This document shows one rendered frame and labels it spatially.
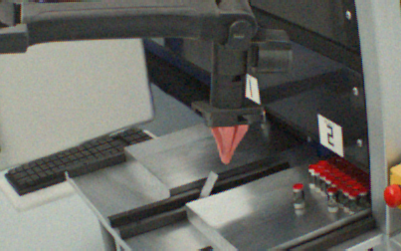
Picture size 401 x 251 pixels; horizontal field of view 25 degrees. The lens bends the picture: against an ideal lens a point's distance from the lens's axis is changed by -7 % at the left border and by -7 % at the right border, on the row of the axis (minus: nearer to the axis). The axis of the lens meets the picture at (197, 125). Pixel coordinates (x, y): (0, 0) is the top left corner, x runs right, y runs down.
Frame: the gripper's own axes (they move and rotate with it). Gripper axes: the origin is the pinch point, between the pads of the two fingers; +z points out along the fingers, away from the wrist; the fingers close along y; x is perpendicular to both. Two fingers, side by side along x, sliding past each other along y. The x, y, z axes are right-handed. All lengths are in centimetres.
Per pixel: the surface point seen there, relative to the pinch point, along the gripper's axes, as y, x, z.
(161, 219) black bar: -2.5, 20.6, 19.2
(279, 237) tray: 12.8, 1.9, 17.7
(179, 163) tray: 11.6, 44.8, 17.8
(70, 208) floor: 38, 219, 102
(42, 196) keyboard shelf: -15, 66, 31
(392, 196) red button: 22.7, -19.1, 3.5
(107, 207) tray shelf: -8.3, 35.5, 22.0
